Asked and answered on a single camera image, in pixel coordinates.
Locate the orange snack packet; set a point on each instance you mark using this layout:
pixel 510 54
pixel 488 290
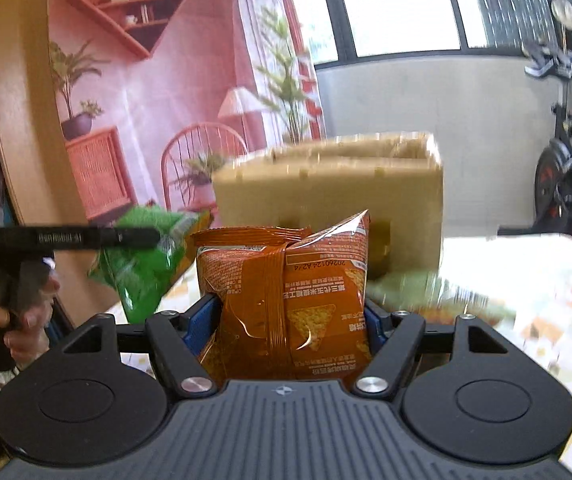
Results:
pixel 286 300

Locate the person's left hand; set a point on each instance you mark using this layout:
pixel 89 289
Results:
pixel 31 345

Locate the cardboard box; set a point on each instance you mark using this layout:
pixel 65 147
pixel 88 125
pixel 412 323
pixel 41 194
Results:
pixel 326 190

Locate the green snack packet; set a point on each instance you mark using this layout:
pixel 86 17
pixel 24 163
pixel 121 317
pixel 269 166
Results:
pixel 141 270

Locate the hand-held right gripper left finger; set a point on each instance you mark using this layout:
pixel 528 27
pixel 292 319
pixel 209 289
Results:
pixel 201 322

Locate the pale green packet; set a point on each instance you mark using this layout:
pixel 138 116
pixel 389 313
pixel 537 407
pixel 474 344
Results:
pixel 431 292

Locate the checked floral tablecloth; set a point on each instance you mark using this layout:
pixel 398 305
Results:
pixel 541 310

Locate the black exercise bike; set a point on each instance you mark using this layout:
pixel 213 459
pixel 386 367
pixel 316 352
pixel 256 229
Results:
pixel 561 170

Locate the black framed window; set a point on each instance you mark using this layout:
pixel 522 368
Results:
pixel 396 5

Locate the tan curved wooden board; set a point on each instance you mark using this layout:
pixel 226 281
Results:
pixel 21 110

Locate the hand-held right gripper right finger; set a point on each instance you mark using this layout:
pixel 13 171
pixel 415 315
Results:
pixel 373 325

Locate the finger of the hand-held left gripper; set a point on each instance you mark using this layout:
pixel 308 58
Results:
pixel 91 236

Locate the pink room wall poster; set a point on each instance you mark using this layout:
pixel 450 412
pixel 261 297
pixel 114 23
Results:
pixel 166 85

